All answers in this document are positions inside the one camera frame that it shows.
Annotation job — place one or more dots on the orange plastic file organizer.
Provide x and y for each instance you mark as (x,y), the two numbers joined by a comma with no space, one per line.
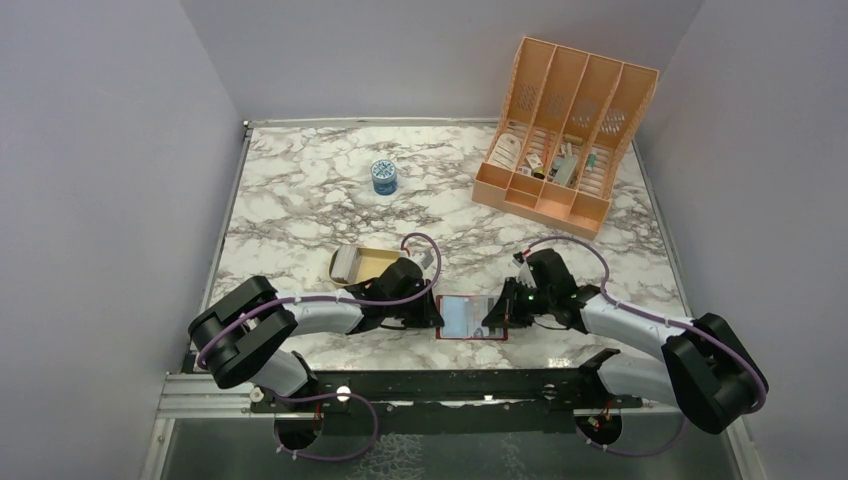
(557,90)

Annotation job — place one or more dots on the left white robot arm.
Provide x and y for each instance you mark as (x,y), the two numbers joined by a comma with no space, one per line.
(239,338)

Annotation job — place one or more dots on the stack of cards in tray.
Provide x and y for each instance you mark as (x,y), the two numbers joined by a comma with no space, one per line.
(345,264)

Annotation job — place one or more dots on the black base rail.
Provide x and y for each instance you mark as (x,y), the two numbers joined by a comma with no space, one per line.
(434,402)

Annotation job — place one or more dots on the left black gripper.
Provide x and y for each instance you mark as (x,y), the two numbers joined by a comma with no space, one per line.
(428,315)

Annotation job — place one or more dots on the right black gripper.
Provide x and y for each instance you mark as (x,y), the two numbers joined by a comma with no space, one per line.
(506,312)

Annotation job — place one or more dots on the silver white credit card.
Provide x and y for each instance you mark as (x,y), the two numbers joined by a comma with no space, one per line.
(473,311)

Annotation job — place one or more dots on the blue round tin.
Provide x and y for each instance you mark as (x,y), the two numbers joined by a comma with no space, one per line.
(384,177)

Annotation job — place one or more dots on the white striped card in organizer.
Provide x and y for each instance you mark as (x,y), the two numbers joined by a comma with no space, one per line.
(505,151)

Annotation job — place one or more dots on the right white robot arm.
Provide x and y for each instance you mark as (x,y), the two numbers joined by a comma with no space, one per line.
(699,366)

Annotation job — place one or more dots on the small items in organizer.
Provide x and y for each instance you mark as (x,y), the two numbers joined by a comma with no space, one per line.
(555,163)

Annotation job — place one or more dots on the red leather card holder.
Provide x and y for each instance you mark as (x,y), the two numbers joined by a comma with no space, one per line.
(449,310)

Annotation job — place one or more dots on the beige oval tray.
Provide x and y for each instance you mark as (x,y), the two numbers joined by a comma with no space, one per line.
(374,261)

